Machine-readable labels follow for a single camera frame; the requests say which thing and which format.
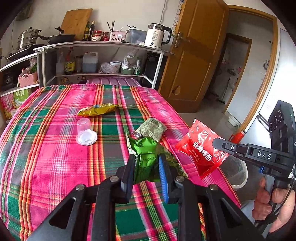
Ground wooden cutting board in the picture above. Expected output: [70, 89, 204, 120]
[60, 9, 93, 42]

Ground yellow snack packet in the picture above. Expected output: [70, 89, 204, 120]
[76, 103, 122, 117]

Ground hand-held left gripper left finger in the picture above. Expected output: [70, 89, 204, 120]
[26, 153, 137, 241]

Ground white plastic tub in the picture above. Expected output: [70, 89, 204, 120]
[110, 61, 122, 74]

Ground red and white cylinder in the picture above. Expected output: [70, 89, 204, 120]
[229, 130, 247, 145]

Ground wooden door frame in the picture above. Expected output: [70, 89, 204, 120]
[223, 5, 279, 139]

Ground clear spray bottle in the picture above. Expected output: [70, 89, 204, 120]
[56, 52, 66, 76]

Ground red snack packet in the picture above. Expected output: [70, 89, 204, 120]
[175, 118, 229, 180]

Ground pink green plaid blanket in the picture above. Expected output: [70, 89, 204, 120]
[0, 84, 242, 241]

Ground metal door handle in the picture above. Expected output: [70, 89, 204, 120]
[172, 31, 190, 48]

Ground white electric kettle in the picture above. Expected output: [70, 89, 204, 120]
[144, 23, 173, 49]

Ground pink utensil holder box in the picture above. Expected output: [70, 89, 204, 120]
[109, 31, 127, 43]

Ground crumpled clear plastic bag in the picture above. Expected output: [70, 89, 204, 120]
[100, 62, 113, 74]

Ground white basin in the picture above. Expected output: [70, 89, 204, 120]
[228, 115, 241, 127]

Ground person's right forearm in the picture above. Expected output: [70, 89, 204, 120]
[265, 218, 296, 241]

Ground printed cardboard box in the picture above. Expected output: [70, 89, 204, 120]
[0, 87, 33, 121]

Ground grey plastic container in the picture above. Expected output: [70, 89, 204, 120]
[126, 28, 148, 44]

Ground dark liquid plastic jug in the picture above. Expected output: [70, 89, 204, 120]
[82, 51, 99, 73]

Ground wooden door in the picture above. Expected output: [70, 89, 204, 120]
[158, 0, 229, 113]

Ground pink storage box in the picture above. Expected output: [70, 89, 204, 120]
[86, 77, 142, 88]

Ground red capped sauce bottle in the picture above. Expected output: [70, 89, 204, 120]
[64, 47, 76, 75]

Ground green snack packet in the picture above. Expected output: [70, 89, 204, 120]
[127, 136, 173, 184]

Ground green seasoning pouch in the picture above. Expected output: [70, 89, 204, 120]
[134, 58, 142, 76]

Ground clear plastic cup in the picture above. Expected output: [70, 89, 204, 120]
[76, 117, 97, 146]

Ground olive printed wrapper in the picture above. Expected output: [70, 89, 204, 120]
[132, 117, 189, 179]

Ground white metal shelf rack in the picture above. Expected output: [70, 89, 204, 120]
[33, 40, 175, 90]

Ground white round bin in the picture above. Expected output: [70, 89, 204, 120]
[228, 160, 248, 192]

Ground pink plastic basket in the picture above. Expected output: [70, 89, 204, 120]
[18, 71, 38, 88]

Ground person's right hand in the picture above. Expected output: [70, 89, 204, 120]
[252, 176, 296, 233]

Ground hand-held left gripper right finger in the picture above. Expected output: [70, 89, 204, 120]
[158, 154, 264, 241]

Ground dark kitchen appliance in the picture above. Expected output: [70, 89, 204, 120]
[0, 70, 14, 92]

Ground black appliance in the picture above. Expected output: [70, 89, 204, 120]
[144, 54, 168, 90]

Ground white food bags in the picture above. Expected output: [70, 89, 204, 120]
[121, 52, 137, 70]

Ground black frying pan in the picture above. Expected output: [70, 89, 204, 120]
[38, 27, 76, 45]

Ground low white shelf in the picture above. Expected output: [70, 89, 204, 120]
[0, 52, 43, 93]

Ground black induction cooker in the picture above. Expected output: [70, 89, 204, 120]
[6, 44, 45, 61]

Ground steel steamer pot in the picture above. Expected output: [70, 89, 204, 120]
[17, 27, 42, 50]

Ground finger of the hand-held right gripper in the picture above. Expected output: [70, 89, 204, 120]
[212, 137, 249, 161]

